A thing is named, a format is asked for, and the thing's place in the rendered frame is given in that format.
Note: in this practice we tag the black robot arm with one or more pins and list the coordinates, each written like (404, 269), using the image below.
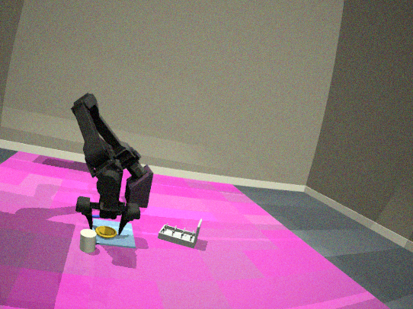
(106, 159)

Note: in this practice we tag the yellow round plate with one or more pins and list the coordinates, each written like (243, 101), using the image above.
(106, 232)

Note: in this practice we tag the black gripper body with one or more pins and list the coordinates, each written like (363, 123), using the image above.
(84, 205)

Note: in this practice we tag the light blue square mat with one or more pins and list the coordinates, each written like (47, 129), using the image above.
(125, 239)

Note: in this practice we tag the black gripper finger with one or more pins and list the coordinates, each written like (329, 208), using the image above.
(123, 221)
(89, 218)

